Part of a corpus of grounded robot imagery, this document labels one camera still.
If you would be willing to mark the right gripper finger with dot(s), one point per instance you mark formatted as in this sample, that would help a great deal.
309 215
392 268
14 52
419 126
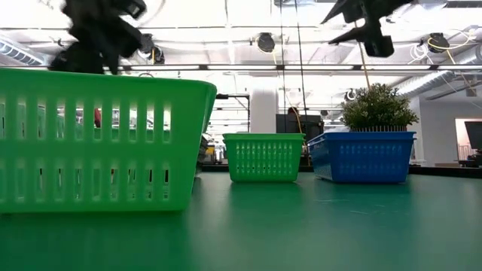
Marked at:
346 7
378 47

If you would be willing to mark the blue plastic basket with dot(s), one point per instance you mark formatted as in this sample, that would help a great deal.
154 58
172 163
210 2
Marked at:
361 148
361 134

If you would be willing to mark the white round pillar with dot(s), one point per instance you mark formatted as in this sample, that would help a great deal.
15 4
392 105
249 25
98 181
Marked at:
263 113

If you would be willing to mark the black table frame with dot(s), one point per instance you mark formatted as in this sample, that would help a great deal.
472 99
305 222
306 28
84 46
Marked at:
444 171

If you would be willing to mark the potted plant striped pot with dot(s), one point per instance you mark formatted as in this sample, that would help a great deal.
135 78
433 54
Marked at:
376 109

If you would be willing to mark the black cabinet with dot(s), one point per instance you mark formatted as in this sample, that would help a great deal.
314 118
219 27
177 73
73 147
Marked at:
293 126

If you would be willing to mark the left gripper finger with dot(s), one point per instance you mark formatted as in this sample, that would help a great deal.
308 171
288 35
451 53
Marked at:
79 60

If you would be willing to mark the person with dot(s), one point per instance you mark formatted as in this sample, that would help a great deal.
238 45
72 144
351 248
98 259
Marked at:
293 111

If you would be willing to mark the black computer monitor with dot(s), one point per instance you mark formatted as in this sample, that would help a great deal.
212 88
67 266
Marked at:
475 134

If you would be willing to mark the green plastic basket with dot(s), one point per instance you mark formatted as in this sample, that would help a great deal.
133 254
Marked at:
263 135
94 152
263 142

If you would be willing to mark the black metal stand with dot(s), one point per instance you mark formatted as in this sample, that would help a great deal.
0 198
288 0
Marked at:
233 96

